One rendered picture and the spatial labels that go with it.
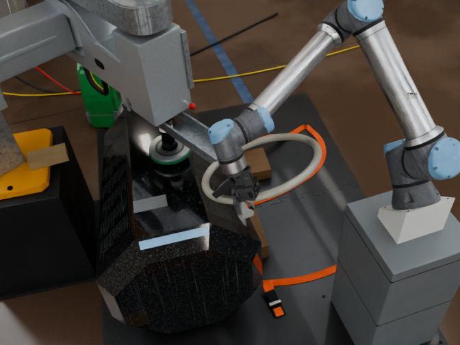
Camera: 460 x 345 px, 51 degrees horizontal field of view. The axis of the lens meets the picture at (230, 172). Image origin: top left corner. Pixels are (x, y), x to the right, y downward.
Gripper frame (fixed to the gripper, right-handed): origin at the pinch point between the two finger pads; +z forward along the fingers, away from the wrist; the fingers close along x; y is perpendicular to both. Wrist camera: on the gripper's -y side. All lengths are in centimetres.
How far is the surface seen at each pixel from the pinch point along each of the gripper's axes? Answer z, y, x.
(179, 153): -1, -56, 55
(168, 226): 16, -50, 16
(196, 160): 9, -54, 64
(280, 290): 100, -32, 61
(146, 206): 9, -64, 24
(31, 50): -69, -109, 50
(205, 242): 26.6, -35.9, 17.7
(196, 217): 17.4, -39.7, 24.8
